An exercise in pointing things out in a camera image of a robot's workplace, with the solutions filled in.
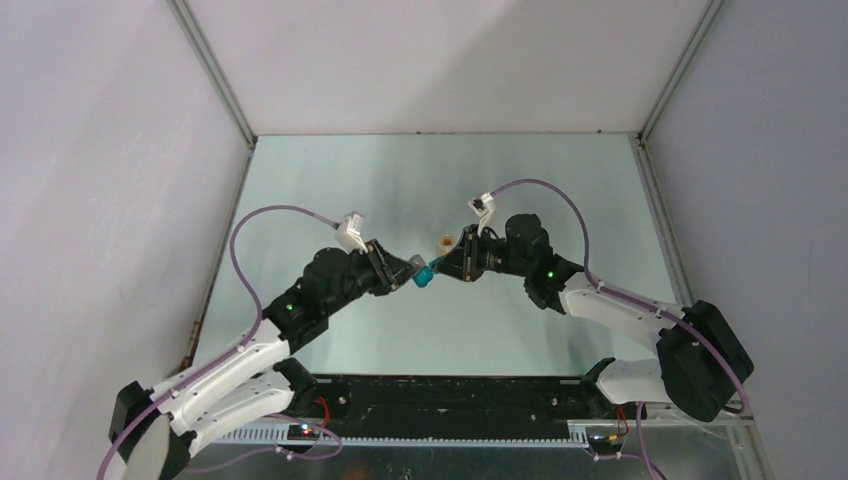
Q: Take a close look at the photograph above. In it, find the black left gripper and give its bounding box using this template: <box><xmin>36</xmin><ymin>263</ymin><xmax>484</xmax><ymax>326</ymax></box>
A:
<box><xmin>323</xmin><ymin>238</ymin><xmax>419</xmax><ymax>316</ymax></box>

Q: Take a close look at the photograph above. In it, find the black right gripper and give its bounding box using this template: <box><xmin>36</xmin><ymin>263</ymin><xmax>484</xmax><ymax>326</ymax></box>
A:
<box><xmin>431</xmin><ymin>224</ymin><xmax>530</xmax><ymax>283</ymax></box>

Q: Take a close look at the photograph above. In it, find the teal and clear pill box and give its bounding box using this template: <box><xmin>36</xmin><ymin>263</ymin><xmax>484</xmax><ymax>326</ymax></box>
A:
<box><xmin>409</xmin><ymin>254</ymin><xmax>443</xmax><ymax>288</ymax></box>

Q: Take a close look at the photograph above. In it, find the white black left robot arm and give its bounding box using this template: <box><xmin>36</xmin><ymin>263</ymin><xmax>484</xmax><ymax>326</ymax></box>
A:
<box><xmin>98</xmin><ymin>240</ymin><xmax>427</xmax><ymax>479</ymax></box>

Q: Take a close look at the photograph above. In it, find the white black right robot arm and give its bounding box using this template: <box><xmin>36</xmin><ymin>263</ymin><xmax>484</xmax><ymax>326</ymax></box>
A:
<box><xmin>430</xmin><ymin>214</ymin><xmax>754</xmax><ymax>422</ymax></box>

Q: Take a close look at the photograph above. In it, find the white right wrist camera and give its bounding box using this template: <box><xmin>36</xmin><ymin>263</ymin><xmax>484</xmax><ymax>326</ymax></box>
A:
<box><xmin>468</xmin><ymin>192</ymin><xmax>497</xmax><ymax>236</ymax></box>

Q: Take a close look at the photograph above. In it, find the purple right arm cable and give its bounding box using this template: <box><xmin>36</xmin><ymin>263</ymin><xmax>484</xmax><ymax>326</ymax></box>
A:
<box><xmin>490</xmin><ymin>178</ymin><xmax>753</xmax><ymax>415</ymax></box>

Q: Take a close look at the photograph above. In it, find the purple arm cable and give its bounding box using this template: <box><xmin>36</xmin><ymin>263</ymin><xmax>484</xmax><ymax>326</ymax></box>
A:
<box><xmin>490</xmin><ymin>178</ymin><xmax>753</xmax><ymax>415</ymax></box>
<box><xmin>95</xmin><ymin>205</ymin><xmax>340</xmax><ymax>480</ymax></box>

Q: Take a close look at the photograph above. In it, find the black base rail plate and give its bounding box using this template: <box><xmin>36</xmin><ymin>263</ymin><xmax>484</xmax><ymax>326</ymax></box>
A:
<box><xmin>285</xmin><ymin>374</ymin><xmax>637</xmax><ymax>440</ymax></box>

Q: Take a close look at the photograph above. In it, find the white slotted cable duct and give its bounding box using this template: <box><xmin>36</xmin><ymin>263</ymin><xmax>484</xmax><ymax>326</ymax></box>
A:
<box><xmin>213</xmin><ymin>423</ymin><xmax>589</xmax><ymax>448</ymax></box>

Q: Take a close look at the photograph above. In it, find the aluminium right side rail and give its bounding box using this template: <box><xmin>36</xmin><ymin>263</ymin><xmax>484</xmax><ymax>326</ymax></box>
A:
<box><xmin>628</xmin><ymin>132</ymin><xmax>696</xmax><ymax>306</ymax></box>

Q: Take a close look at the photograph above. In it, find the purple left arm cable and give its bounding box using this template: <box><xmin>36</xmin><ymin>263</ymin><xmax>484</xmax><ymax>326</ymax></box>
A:
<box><xmin>95</xmin><ymin>205</ymin><xmax>340</xmax><ymax>480</ymax></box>

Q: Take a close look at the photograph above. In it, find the aluminium frame post left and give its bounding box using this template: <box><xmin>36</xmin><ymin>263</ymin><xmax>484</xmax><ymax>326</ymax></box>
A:
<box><xmin>166</xmin><ymin>0</ymin><xmax>258</xmax><ymax>150</ymax></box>

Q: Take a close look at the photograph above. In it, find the aluminium frame post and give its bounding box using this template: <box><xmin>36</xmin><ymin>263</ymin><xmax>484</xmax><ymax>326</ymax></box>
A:
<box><xmin>638</xmin><ymin>0</ymin><xmax>727</xmax><ymax>146</ymax></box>
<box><xmin>166</xmin><ymin>0</ymin><xmax>258</xmax><ymax>150</ymax></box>

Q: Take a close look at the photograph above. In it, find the aluminium frame post right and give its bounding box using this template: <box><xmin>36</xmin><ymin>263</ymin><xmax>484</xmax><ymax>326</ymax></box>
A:
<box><xmin>638</xmin><ymin>0</ymin><xmax>727</xmax><ymax>146</ymax></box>

